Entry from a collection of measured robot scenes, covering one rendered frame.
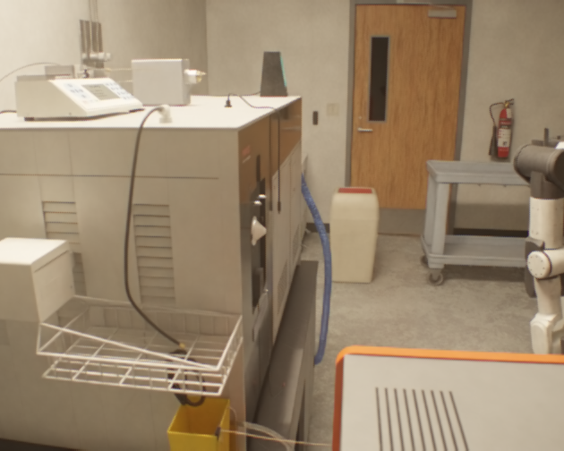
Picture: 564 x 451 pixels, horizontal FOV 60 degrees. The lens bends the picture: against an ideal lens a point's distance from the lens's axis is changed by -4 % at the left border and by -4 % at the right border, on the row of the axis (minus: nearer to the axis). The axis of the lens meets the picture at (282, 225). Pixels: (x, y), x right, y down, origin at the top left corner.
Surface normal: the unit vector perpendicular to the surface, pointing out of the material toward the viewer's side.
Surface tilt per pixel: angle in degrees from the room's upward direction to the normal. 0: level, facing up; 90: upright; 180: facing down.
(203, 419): 87
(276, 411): 0
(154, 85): 90
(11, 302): 90
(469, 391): 0
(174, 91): 90
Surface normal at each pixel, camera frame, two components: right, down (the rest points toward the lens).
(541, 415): 0.00, -0.96
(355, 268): -0.13, 0.33
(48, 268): 0.99, 0.04
